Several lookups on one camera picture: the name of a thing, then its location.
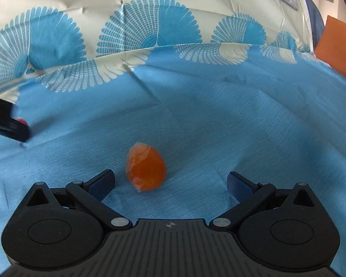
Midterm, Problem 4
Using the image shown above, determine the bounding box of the dark blue cloth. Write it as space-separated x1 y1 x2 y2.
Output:
301 0 326 48

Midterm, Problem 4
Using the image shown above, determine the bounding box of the blue fan-patterned bed sheet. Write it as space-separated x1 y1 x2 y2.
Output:
0 0 346 274

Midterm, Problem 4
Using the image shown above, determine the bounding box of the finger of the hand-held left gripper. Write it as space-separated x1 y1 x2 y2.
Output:
0 94 17 118
0 117 30 143

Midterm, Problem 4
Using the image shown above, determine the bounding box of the plastic-wrapped orange kumquat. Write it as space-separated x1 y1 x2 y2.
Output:
125 142 167 193

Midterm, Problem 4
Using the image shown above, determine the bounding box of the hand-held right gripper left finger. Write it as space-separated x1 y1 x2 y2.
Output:
26 169 133 232

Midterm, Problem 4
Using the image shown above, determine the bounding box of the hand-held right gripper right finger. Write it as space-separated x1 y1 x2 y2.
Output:
209 171 316 232

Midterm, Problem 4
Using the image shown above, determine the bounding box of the orange pillow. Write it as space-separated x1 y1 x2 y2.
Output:
314 15 346 86

